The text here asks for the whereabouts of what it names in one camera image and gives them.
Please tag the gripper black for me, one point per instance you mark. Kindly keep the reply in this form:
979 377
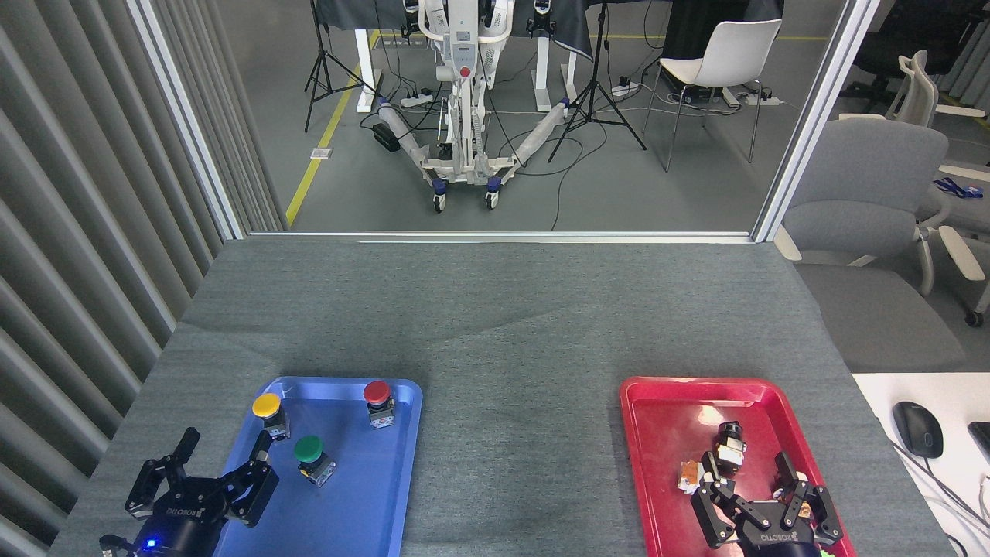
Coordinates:
179 530
777 538

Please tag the green push button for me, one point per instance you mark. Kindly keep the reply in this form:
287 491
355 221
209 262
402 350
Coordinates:
308 449

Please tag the yellow push button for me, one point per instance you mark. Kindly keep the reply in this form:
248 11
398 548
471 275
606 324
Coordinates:
267 404

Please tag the red push button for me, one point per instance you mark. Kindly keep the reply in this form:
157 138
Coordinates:
377 392

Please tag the red plastic tray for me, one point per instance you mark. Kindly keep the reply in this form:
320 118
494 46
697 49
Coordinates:
665 441

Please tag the white desk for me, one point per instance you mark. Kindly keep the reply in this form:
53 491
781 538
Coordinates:
882 402

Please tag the blue plastic tray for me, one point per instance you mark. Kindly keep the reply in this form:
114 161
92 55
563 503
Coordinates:
363 495

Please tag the black computer mouse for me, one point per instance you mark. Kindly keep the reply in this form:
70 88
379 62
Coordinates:
918 428

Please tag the black flat device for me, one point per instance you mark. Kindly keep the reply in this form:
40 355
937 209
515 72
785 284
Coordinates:
982 439

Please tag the white armrest office chair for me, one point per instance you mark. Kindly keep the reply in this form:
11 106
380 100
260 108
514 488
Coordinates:
959 251

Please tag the grey office chair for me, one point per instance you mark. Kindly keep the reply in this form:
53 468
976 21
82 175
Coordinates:
858 193

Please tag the grey floor plate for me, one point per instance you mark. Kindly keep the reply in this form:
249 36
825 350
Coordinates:
321 153

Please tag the black power adapter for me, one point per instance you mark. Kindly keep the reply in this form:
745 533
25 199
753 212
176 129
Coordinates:
385 137

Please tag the white power strip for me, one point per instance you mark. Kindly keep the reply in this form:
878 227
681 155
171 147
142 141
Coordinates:
762 98
416 99
625 88

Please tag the black tripod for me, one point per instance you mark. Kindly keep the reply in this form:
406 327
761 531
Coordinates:
594 85
319 70

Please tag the white desk leg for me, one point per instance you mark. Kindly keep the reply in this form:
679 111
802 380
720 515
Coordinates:
543 73
365 70

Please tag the white plastic chair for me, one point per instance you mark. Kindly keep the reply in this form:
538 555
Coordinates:
731 54

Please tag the black office chair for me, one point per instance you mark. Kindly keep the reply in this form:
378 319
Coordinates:
889 39

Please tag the white stand on wheels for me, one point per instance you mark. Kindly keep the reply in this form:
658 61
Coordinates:
462 46

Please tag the black table cloth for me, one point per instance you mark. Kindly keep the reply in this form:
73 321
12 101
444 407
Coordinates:
572 27

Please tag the black switch orange base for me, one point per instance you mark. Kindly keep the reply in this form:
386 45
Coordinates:
805 510

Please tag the black selector switch white base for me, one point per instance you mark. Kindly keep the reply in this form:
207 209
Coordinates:
729 445

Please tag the white orange switch block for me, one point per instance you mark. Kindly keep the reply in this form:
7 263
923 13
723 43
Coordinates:
688 476

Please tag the silver frame post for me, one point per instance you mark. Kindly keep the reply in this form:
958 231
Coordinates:
182 116
812 116

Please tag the silver frame crossbar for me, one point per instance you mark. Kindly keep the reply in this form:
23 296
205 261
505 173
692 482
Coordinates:
503 236

